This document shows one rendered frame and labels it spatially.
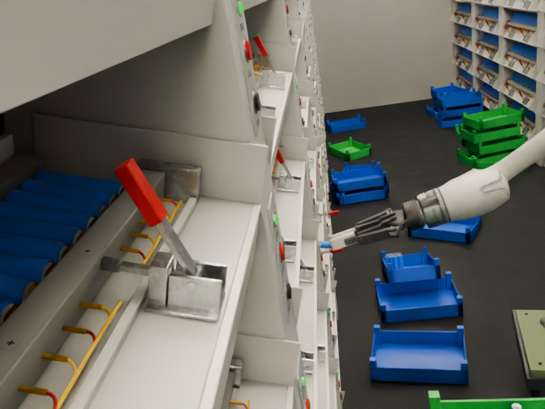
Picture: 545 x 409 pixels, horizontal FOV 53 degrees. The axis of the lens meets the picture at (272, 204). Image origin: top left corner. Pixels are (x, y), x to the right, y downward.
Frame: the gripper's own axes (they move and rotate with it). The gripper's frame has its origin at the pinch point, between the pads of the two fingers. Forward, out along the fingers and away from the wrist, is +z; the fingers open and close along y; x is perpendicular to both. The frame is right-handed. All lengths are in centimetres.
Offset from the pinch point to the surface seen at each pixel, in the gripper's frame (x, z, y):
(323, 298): 5.1, 7.5, 16.5
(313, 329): -10, 4, 51
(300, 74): -36, 0, -54
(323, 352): 6.2, 8.1, 35.2
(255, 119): -52, -9, 83
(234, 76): -56, -9, 86
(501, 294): 73, -40, -62
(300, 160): -28.4, -0.3, 16.6
